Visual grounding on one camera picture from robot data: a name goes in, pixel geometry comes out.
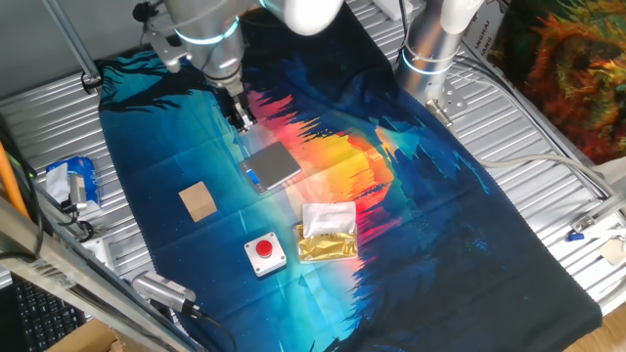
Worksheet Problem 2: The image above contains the aluminium frame bar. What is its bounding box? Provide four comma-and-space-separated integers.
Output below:
0, 195, 197, 352

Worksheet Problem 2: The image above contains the brown cardboard box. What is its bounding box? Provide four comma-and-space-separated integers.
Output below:
46, 317, 148, 352

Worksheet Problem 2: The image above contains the small metal bracket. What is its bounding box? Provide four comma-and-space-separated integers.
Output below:
569, 195, 626, 234

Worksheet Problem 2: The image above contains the grey metal pole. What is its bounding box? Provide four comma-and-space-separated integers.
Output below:
41, 0, 104, 94

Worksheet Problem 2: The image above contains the black camera cable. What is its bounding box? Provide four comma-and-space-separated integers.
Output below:
194, 306, 240, 352

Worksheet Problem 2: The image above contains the orange green painted cloth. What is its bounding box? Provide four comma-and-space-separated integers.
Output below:
488, 0, 626, 165

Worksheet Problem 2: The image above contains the white printed sign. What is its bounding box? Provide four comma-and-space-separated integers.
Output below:
462, 4, 508, 65

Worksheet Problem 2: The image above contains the orange stick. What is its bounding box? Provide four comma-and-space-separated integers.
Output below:
0, 141, 30, 219

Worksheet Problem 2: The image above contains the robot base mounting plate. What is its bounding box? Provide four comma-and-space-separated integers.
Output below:
425, 77, 469, 128

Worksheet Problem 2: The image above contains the blue capped white pen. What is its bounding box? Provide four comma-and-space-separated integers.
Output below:
566, 227, 626, 243

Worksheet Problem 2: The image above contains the blue tissue pack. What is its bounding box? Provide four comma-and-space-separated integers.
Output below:
45, 155, 102, 209

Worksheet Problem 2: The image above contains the silver ribbed camera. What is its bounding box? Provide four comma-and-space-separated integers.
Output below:
131, 271, 201, 317

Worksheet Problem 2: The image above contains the silver camera on mount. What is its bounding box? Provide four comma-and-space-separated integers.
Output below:
67, 173, 90, 215

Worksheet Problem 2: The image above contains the silver digital scale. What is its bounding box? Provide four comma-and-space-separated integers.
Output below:
238, 141, 303, 196

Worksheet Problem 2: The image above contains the colourful sunset forest cloth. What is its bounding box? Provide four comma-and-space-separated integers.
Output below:
97, 4, 604, 352

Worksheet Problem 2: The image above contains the thick grey cable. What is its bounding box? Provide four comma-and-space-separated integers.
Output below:
476, 154, 617, 197

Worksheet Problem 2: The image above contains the white paper tag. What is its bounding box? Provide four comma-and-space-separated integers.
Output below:
597, 238, 626, 268

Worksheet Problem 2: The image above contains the black round cable connector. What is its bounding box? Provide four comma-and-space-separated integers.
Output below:
132, 1, 154, 23

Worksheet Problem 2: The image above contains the gold tissue packet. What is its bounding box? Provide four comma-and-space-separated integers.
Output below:
295, 200, 359, 265

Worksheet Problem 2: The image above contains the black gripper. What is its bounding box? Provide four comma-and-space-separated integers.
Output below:
223, 86, 259, 135

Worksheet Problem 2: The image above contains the black keyboard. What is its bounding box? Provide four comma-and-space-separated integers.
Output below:
12, 276, 87, 352

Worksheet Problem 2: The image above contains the red button switch box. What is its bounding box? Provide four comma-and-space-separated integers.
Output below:
243, 231, 289, 279

